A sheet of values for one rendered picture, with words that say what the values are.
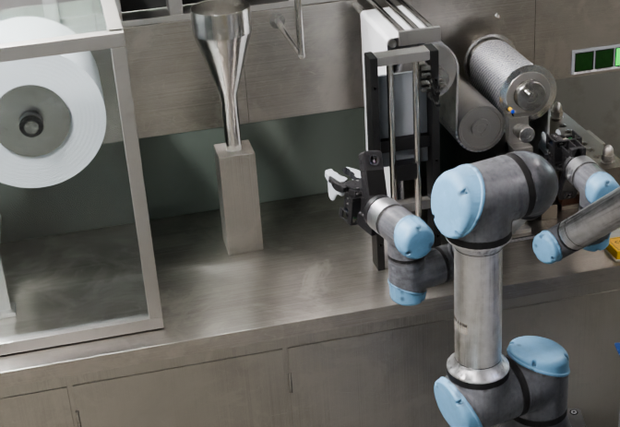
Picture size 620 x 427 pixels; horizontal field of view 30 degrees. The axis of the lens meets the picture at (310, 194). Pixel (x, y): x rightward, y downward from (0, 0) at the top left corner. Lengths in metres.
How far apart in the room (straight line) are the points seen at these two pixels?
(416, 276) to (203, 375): 0.63
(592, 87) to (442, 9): 2.02
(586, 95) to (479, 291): 3.06
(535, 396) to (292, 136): 1.18
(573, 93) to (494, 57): 2.08
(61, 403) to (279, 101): 0.97
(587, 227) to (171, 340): 0.95
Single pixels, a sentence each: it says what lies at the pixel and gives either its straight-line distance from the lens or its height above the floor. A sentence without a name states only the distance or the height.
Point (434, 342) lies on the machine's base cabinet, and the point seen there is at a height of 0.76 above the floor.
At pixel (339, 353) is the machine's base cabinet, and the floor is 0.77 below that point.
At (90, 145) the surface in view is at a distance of 2.46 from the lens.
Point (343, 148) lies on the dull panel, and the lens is 3.16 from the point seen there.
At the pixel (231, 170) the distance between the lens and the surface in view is 2.82.
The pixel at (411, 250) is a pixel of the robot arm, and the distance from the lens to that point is 2.26.
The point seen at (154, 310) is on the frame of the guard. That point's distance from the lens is 2.63.
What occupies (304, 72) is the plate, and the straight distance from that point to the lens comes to 3.05.
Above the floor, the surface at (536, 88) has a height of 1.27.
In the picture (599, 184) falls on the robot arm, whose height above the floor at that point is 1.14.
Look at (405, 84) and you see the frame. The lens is 2.66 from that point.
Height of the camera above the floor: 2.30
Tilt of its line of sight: 26 degrees down
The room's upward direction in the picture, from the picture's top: 4 degrees counter-clockwise
